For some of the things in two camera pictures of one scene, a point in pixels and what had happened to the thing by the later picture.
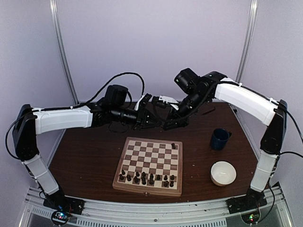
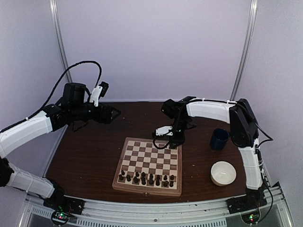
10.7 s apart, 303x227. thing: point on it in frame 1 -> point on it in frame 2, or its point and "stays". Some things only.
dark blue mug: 219,138 stays
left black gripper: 142,120 -> 107,109
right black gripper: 180,120 -> 179,140
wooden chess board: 151,166 stays
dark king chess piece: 151,179 stays
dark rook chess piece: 166,183 stays
